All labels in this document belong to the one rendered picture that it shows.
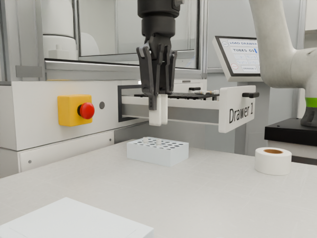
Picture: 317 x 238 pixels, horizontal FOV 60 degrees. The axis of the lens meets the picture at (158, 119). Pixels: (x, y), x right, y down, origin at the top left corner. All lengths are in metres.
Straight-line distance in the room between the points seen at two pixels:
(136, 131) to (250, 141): 0.99
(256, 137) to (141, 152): 1.23
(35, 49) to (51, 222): 0.45
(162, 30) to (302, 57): 0.54
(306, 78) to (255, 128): 0.83
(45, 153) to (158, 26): 0.38
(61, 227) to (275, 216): 0.29
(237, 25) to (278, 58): 1.61
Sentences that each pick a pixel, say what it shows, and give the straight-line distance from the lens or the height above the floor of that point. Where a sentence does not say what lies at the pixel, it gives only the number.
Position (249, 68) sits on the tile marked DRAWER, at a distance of 1.63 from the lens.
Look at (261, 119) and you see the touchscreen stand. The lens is 1.79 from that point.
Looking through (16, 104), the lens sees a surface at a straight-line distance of 0.64.
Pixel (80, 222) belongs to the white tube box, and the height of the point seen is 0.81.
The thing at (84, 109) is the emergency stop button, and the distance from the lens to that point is 0.65.
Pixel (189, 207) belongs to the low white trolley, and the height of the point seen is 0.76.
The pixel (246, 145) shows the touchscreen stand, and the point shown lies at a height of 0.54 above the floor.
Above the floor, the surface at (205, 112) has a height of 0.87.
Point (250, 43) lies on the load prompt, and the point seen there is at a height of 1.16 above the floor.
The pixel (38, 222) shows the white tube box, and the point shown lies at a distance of 0.31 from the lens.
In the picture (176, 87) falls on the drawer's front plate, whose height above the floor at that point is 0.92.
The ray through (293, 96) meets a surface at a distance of 2.44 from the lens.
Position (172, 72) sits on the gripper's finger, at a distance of 0.66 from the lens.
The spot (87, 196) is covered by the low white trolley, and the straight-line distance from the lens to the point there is 0.48.
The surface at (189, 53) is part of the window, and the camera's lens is 1.30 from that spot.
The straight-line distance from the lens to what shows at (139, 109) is 0.82.
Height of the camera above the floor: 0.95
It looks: 8 degrees down
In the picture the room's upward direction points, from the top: straight up
